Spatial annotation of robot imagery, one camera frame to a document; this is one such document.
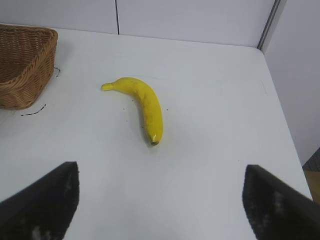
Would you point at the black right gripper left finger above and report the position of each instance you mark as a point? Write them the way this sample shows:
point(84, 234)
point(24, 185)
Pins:
point(42, 207)

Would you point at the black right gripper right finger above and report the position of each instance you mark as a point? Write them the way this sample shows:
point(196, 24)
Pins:
point(280, 212)

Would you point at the yellow banana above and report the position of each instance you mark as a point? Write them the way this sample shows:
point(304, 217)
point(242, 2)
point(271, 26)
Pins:
point(150, 105)

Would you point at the brown wicker basket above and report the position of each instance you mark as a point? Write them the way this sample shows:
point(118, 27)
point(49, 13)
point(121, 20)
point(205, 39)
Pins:
point(25, 75)

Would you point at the brown cardboard box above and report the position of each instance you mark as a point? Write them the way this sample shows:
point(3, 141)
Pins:
point(313, 183)

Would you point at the grey metal partition post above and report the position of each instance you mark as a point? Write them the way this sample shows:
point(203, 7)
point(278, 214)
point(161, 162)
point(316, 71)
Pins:
point(271, 25)

